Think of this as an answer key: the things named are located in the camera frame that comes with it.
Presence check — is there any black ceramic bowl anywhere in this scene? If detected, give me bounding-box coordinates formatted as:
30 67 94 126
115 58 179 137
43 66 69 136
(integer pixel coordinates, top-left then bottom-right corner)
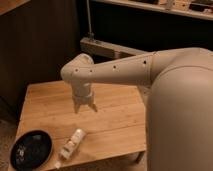
10 130 53 171

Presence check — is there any wooden shelf board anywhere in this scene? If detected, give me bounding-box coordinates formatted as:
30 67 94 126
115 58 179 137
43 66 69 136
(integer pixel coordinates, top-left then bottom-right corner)
92 0 213 21

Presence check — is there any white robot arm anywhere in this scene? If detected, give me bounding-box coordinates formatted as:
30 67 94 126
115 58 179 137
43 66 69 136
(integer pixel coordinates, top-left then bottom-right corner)
61 47 213 171

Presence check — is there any metal vertical pole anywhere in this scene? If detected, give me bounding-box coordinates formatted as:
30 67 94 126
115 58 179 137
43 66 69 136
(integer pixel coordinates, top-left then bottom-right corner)
86 0 94 41

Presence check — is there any white plastic bottle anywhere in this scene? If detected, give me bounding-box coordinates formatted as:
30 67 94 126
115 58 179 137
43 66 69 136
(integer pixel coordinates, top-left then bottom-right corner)
55 128 86 169

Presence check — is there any wooden table leg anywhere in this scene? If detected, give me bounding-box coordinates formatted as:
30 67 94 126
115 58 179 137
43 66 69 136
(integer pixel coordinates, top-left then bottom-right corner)
135 152 145 164

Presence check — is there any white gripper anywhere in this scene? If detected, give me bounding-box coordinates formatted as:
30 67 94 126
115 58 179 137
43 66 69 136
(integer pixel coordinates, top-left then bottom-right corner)
72 83 98 114

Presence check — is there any grey metal beam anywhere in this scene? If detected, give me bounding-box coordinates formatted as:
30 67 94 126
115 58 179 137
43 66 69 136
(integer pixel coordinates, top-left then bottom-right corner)
80 37 144 59

